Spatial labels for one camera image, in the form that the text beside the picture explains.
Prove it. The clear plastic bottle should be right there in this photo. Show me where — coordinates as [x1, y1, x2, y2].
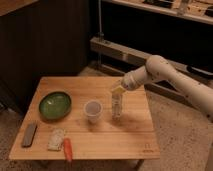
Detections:
[112, 93, 123, 119]

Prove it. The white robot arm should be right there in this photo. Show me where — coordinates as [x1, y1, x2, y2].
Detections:
[111, 55, 213, 123]

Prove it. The clear plastic cup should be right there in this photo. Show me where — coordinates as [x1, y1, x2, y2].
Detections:
[84, 100, 102, 124]

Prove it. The wooden table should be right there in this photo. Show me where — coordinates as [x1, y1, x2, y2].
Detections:
[9, 77, 160, 160]

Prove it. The wooden shelf beam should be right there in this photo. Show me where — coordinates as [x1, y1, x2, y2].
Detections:
[89, 36, 213, 111]

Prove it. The metal pole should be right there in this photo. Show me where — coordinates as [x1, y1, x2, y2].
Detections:
[98, 0, 104, 41]

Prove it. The green bowl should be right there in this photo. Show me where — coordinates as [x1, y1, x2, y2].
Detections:
[39, 91, 72, 120]

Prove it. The orange carrot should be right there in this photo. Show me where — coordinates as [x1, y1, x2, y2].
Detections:
[63, 138, 72, 162]

